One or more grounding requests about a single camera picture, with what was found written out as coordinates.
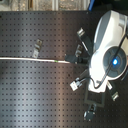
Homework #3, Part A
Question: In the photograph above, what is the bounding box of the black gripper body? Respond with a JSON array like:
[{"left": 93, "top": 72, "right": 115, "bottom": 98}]
[{"left": 65, "top": 34, "right": 93, "bottom": 64}]

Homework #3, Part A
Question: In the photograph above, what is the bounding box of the white cable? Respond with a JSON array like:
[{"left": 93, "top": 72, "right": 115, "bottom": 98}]
[{"left": 0, "top": 57, "right": 71, "bottom": 64}]

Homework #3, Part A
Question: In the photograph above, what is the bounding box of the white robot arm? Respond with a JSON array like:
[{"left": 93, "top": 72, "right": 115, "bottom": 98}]
[{"left": 65, "top": 11, "right": 128, "bottom": 93}]

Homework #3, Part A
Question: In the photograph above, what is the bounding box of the white connector plug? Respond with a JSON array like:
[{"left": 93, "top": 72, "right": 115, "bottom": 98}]
[{"left": 70, "top": 80, "right": 82, "bottom": 91}]

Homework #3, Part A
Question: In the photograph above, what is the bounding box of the metal clip lower right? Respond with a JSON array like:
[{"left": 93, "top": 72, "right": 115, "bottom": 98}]
[{"left": 106, "top": 82, "right": 120, "bottom": 102}]

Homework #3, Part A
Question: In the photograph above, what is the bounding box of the metal cable clip middle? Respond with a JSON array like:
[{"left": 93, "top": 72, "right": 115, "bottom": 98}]
[{"left": 75, "top": 44, "right": 83, "bottom": 57}]

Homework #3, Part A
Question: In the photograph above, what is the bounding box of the metal cable clip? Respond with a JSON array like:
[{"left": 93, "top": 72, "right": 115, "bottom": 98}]
[
  {"left": 32, "top": 39, "right": 43, "bottom": 59},
  {"left": 75, "top": 44, "right": 83, "bottom": 57},
  {"left": 77, "top": 28, "right": 85, "bottom": 37}
]

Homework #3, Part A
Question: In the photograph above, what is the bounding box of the metal cable clip upper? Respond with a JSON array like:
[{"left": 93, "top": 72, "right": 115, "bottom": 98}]
[{"left": 77, "top": 28, "right": 85, "bottom": 37}]

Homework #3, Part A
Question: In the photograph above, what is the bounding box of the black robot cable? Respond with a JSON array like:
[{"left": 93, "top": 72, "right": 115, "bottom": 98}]
[{"left": 79, "top": 31, "right": 128, "bottom": 90}]

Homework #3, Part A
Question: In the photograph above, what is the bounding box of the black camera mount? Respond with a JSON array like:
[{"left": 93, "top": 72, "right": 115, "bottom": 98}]
[{"left": 84, "top": 91, "right": 105, "bottom": 121}]

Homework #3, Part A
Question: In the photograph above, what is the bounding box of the blue cable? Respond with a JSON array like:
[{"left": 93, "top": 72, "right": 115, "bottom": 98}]
[{"left": 87, "top": 0, "right": 96, "bottom": 12}]

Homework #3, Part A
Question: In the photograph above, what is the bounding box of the metal cable clip left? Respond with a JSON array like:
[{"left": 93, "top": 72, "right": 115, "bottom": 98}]
[{"left": 32, "top": 39, "right": 43, "bottom": 59}]

